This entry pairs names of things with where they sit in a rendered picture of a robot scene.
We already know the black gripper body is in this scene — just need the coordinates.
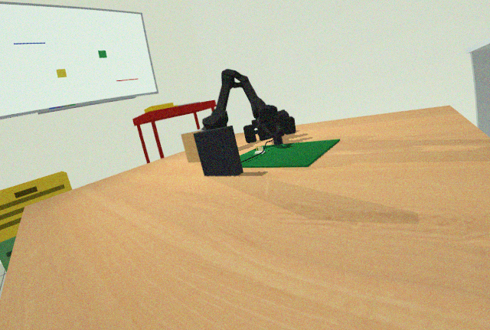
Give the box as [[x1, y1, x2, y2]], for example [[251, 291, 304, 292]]
[[243, 116, 296, 143]]

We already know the green circuit board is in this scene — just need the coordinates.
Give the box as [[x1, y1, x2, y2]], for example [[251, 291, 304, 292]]
[[240, 139, 340, 168]]

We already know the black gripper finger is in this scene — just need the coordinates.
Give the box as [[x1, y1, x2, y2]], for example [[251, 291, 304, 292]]
[[275, 120, 285, 136], [257, 123, 273, 141]]

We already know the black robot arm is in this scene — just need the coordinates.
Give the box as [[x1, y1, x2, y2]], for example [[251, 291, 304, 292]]
[[202, 69, 289, 131]]

